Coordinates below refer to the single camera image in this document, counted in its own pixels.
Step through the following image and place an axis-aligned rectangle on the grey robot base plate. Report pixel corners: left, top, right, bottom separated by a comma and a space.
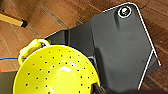
42, 1, 162, 94

